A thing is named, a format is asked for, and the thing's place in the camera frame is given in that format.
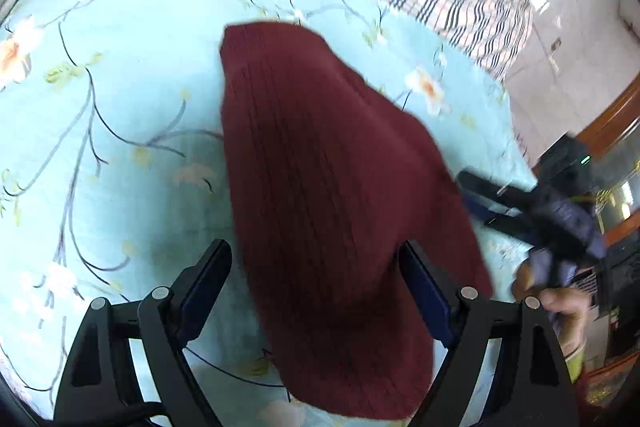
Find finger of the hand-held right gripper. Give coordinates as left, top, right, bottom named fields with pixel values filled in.
left=484, top=213, right=547, bottom=249
left=456, top=170, right=541, bottom=224

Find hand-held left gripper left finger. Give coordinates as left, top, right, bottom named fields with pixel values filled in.
left=52, top=238, right=234, bottom=427

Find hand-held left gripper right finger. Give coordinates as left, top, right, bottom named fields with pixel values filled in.
left=397, top=239, right=581, bottom=427

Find maroon knit hooded sweater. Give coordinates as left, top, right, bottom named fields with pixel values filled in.
left=219, top=21, right=495, bottom=422

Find person's right hand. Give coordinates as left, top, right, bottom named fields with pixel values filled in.
left=512, top=257, right=594, bottom=355

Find black box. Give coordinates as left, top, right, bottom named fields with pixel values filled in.
left=595, top=237, right=640, bottom=315

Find brown wooden furniture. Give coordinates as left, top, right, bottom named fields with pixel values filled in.
left=575, top=84, right=640, bottom=162

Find light blue floral bed sheet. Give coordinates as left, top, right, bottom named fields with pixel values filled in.
left=0, top=0, right=538, bottom=427

